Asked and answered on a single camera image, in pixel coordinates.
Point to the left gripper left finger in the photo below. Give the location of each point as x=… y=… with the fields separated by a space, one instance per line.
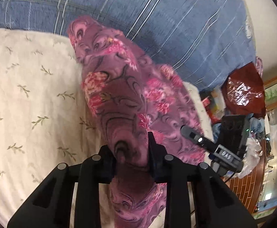
x=50 y=203

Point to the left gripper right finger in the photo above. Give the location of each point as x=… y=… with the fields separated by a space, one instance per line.
x=214 y=203

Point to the purple floral shirt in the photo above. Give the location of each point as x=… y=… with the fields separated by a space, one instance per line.
x=130 y=96

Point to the clear plastic bag clutter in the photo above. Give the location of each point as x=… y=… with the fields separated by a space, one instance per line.
x=251 y=158

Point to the red box clutter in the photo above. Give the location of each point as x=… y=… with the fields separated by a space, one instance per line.
x=214 y=103

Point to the red plastic bag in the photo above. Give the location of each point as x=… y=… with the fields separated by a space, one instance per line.
x=243 y=92

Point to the cream leaf-print pillow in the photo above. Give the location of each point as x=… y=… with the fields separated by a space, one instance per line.
x=44 y=118

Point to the blue plaid quilt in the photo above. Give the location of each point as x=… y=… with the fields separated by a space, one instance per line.
x=203 y=40

